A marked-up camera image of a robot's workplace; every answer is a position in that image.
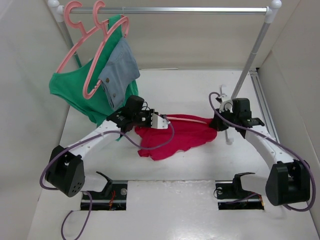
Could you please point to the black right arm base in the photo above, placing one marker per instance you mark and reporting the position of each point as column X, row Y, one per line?
column 231, row 195

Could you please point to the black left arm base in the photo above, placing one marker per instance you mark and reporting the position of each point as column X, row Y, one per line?
column 105, row 194

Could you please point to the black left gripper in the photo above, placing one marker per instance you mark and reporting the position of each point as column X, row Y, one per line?
column 148, row 112

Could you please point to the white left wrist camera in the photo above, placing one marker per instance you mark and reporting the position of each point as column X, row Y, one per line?
column 159, row 122

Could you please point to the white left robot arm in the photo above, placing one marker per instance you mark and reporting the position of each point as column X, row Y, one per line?
column 66, row 168

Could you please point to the red t shirt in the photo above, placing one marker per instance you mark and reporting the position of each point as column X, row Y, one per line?
column 186, row 135

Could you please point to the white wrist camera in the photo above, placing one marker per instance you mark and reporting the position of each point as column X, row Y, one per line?
column 226, row 103
column 159, row 122

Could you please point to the blue denim garment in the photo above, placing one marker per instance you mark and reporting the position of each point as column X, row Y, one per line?
column 119, row 75

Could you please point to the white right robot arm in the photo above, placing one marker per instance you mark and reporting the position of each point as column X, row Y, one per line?
column 290, row 178

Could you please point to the silver clothes rack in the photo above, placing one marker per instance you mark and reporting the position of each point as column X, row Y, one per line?
column 269, row 12

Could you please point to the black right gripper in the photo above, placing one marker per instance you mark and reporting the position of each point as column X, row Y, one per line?
column 216, row 124

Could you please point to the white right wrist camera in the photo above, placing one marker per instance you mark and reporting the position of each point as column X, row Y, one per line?
column 226, row 103

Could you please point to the green garment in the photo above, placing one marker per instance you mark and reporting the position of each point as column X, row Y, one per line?
column 81, row 88

